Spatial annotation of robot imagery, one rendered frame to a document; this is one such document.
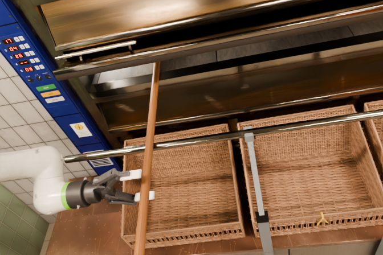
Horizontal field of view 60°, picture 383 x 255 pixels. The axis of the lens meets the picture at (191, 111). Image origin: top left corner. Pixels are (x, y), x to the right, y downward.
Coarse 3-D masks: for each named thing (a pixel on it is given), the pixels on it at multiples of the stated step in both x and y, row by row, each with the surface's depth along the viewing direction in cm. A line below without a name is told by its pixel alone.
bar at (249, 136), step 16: (368, 112) 111; (256, 128) 117; (272, 128) 116; (288, 128) 115; (304, 128) 114; (160, 144) 123; (176, 144) 122; (192, 144) 121; (64, 160) 129; (80, 160) 128; (256, 176) 118; (256, 192) 118
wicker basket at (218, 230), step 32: (224, 128) 166; (128, 160) 173; (160, 160) 179; (192, 160) 178; (128, 192) 165; (160, 192) 178; (192, 192) 173; (224, 192) 169; (128, 224) 159; (160, 224) 165; (192, 224) 161; (224, 224) 142
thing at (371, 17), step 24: (336, 0) 122; (360, 0) 118; (216, 24) 130; (240, 24) 125; (264, 24) 120; (336, 24) 111; (120, 48) 134; (144, 48) 128; (216, 48) 118; (72, 72) 126; (96, 72) 126
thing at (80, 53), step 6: (126, 42) 122; (132, 42) 122; (96, 48) 124; (102, 48) 124; (108, 48) 124; (114, 48) 124; (132, 48) 124; (66, 54) 127; (72, 54) 126; (78, 54) 126; (84, 54) 126; (84, 60) 128
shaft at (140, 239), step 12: (156, 72) 148; (156, 84) 143; (156, 96) 138; (156, 108) 134; (144, 156) 117; (144, 168) 113; (144, 180) 109; (144, 192) 106; (144, 204) 103; (144, 216) 101; (144, 228) 98; (144, 240) 96; (144, 252) 94
